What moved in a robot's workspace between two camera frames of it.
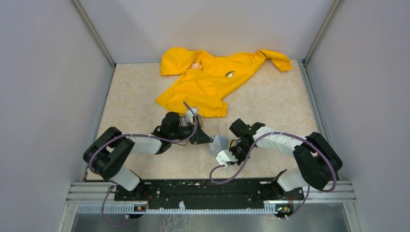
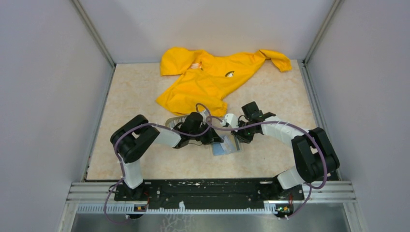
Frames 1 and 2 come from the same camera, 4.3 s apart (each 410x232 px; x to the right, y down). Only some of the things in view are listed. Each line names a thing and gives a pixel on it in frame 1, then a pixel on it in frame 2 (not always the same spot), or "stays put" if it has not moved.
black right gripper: x=240 y=160 -> x=241 y=137
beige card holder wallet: x=219 y=143 stays put
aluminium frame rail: x=106 y=192 stays put
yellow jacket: x=198 y=78 stays put
